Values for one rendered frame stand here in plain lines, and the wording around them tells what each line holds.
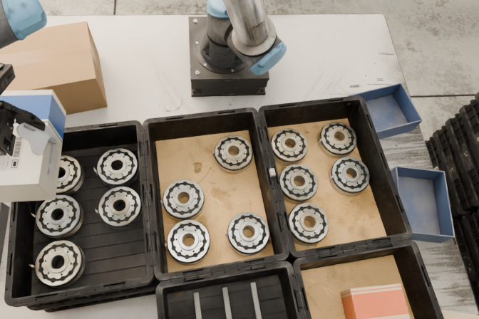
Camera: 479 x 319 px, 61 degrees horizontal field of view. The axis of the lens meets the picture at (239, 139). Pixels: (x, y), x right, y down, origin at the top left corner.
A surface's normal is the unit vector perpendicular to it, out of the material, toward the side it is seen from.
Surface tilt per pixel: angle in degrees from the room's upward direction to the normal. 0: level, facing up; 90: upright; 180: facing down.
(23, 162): 0
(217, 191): 0
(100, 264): 0
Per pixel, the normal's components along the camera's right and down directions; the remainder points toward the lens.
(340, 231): 0.07, -0.45
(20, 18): 0.64, 0.48
